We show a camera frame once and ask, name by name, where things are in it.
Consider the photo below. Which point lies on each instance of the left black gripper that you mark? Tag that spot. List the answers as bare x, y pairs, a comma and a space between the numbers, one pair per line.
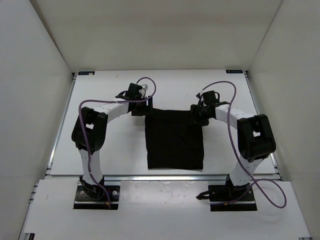
149, 109

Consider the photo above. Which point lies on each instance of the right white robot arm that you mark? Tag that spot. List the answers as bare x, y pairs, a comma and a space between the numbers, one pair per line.
255, 141

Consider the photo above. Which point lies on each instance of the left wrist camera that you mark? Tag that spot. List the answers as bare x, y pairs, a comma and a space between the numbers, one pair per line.
144, 89

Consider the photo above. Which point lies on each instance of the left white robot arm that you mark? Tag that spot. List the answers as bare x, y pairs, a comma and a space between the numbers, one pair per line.
89, 132

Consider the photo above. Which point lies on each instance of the blue corner label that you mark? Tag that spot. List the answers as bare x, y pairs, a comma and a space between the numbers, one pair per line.
234, 71
86, 73

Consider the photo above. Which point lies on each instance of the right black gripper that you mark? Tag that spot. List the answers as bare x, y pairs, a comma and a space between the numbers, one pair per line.
195, 120

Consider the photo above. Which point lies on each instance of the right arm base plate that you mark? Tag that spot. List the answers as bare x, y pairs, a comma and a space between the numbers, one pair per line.
222, 201

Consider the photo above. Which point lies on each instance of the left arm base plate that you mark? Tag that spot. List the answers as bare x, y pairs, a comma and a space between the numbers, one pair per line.
84, 200

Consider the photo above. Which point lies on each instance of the right blue corner label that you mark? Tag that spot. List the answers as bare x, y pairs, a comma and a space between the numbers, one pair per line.
234, 71

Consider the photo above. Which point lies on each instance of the black skirt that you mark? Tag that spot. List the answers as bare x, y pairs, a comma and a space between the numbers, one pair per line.
173, 141

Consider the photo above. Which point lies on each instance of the left blue corner label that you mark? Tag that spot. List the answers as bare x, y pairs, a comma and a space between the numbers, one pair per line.
86, 73

